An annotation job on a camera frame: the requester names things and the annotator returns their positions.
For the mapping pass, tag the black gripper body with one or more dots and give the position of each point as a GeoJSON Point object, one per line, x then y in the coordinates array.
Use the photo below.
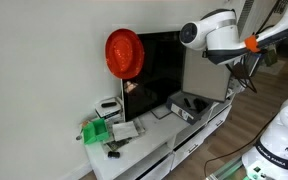
{"type": "Point", "coordinates": [240, 73]}

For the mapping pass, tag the navy shoe box lid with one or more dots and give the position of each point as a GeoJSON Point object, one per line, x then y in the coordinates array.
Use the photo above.
{"type": "Point", "coordinates": [205, 76]}

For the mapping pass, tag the robot base table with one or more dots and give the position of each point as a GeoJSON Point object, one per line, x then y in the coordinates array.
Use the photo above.
{"type": "Point", "coordinates": [227, 171]}

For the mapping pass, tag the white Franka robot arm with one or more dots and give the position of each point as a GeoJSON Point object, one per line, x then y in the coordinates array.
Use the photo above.
{"type": "Point", "coordinates": [224, 33]}

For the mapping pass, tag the navy shoe box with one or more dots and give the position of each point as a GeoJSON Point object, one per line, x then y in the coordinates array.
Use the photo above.
{"type": "Point", "coordinates": [184, 113]}

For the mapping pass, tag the white black device box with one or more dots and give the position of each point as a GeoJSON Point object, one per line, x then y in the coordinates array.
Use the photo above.
{"type": "Point", "coordinates": [112, 113]}

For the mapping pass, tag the black shoes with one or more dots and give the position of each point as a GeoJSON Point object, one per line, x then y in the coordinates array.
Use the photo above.
{"type": "Point", "coordinates": [199, 104]}

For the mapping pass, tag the white cabinet drawer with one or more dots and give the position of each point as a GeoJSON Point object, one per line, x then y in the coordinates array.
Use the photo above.
{"type": "Point", "coordinates": [159, 170]}
{"type": "Point", "coordinates": [219, 120]}
{"type": "Point", "coordinates": [189, 150]}

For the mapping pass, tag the black flat screen television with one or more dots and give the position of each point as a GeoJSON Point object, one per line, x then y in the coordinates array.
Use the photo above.
{"type": "Point", "coordinates": [154, 73]}

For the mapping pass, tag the flat grey tv base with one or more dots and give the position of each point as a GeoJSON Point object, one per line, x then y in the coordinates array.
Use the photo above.
{"type": "Point", "coordinates": [160, 111]}

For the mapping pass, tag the white tv cabinet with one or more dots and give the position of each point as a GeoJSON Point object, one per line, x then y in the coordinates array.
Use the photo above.
{"type": "Point", "coordinates": [150, 143]}

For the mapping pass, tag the red sequin hat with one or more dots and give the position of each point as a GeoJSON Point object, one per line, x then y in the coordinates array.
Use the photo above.
{"type": "Point", "coordinates": [124, 53]}

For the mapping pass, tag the black remote control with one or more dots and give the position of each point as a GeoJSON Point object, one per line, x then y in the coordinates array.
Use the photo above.
{"type": "Point", "coordinates": [108, 104]}

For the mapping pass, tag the small black gadget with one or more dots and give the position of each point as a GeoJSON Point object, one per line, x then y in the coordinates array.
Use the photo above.
{"type": "Point", "coordinates": [113, 154]}

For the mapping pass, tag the green plastic bin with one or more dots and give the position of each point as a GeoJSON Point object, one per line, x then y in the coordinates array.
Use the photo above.
{"type": "Point", "coordinates": [95, 131]}

